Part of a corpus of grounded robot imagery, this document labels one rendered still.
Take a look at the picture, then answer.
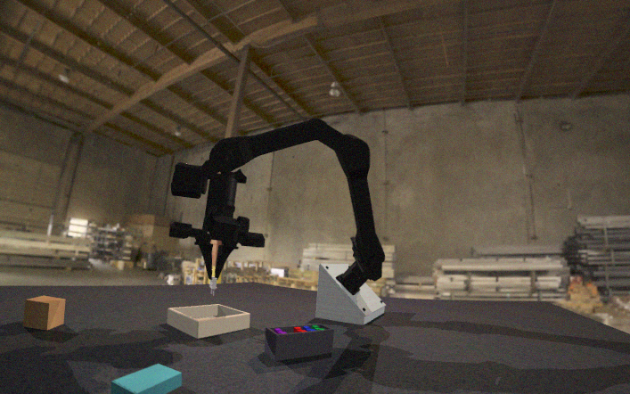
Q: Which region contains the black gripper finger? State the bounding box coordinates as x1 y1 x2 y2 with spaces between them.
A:
195 242 213 279
215 245 239 279

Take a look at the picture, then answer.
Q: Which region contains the teal rectangular block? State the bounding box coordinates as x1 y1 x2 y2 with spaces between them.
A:
110 364 182 394

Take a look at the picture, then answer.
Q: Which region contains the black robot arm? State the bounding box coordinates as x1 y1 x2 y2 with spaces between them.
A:
171 119 385 295

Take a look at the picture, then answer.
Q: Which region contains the orange-brown cube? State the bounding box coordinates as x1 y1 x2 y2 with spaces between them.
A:
23 295 66 331

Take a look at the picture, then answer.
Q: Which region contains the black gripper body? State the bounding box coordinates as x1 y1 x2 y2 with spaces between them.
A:
169 198 265 248

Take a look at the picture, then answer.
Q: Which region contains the beige open-top tray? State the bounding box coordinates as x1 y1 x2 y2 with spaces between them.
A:
167 304 250 339

